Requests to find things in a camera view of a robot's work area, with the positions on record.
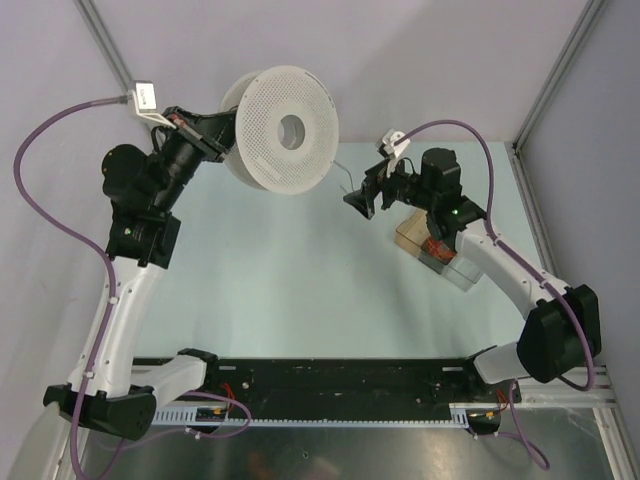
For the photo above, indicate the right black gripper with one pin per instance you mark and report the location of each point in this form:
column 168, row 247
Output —
column 377, row 180

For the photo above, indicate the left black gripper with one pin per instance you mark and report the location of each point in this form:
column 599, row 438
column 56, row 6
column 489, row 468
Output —
column 212, row 135

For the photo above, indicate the white perforated cable spool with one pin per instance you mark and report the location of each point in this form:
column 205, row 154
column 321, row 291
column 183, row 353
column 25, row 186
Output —
column 286, row 130

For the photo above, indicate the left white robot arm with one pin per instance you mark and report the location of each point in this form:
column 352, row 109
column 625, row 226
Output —
column 101, row 393

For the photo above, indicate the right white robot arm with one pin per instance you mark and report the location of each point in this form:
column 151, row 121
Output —
column 561, row 323

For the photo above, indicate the smoky grey plastic bin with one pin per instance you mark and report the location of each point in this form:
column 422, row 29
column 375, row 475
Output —
column 436, row 255

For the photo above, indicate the clear plastic bin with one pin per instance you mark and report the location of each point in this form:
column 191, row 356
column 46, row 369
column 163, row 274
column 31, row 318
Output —
column 462, row 273

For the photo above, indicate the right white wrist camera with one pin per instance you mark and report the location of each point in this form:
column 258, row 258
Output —
column 391, row 147

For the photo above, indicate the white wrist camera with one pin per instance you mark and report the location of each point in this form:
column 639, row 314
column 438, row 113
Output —
column 391, row 147
column 141, row 100

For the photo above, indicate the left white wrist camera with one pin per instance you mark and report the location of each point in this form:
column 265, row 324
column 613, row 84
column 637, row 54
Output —
column 141, row 100

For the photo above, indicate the left aluminium corner post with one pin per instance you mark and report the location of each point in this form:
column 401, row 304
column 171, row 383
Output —
column 105, row 42

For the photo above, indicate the aluminium corner post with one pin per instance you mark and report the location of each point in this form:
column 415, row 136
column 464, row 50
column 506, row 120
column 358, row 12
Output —
column 575, row 43
column 105, row 42

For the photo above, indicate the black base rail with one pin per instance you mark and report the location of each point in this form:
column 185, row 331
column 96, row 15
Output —
column 353, row 389

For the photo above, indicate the right aluminium corner post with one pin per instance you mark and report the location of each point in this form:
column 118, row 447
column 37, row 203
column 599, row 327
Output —
column 575, row 43

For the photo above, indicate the white slotted cable duct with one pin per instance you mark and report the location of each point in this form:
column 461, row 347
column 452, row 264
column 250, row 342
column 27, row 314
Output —
column 192, row 416

